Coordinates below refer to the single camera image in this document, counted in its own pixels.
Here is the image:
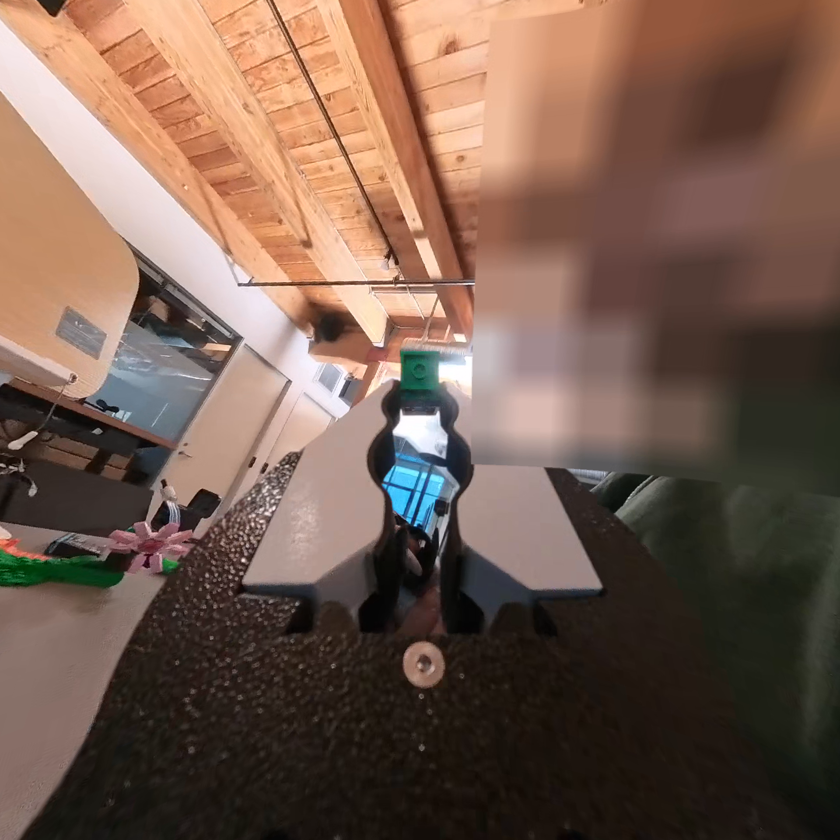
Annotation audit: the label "small green lego block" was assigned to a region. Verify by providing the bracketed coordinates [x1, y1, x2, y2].
[398, 350, 441, 401]

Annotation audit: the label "large black charger box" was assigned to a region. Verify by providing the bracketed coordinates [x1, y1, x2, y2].
[174, 489, 224, 532]

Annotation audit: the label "green lego plant with flower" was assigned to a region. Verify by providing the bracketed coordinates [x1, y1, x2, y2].
[0, 521, 198, 588]

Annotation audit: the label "wooden post red sign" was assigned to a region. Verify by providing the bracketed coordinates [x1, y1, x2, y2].
[354, 341, 401, 401]

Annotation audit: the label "black track light rail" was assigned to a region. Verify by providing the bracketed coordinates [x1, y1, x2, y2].
[266, 0, 403, 273]

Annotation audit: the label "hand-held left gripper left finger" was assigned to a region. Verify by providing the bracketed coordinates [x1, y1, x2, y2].
[241, 379, 404, 634]

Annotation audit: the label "small black box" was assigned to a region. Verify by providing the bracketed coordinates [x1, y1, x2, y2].
[46, 533, 112, 559]

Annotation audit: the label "white door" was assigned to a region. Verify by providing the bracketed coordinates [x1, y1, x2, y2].
[161, 344, 293, 490]
[262, 390, 342, 473]

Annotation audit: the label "white cable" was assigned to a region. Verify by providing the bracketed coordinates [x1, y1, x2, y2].
[7, 377, 76, 454]

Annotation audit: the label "wooden board on white stand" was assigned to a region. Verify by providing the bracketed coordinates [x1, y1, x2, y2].
[0, 92, 140, 403]

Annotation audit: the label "glass window wall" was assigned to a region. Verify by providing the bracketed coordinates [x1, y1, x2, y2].
[92, 246, 244, 450]

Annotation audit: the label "stacked cardboard boxes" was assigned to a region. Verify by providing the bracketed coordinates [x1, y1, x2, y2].
[39, 433, 132, 473]

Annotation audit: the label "black cabinet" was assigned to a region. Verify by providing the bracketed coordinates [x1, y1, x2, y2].
[0, 459, 155, 536]

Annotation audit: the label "person's green hoodie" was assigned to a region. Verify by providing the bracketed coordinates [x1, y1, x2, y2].
[591, 469, 840, 840]

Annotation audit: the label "person's right hand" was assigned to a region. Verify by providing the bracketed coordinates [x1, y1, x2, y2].
[399, 543, 446, 636]

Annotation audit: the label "metal ceiling pipe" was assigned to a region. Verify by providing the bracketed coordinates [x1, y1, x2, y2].
[236, 278, 475, 288]

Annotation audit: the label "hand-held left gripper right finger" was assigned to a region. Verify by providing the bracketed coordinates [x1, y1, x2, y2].
[438, 382, 605, 634]

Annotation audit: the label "silver spiral air duct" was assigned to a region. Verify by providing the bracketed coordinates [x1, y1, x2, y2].
[400, 338, 473, 358]

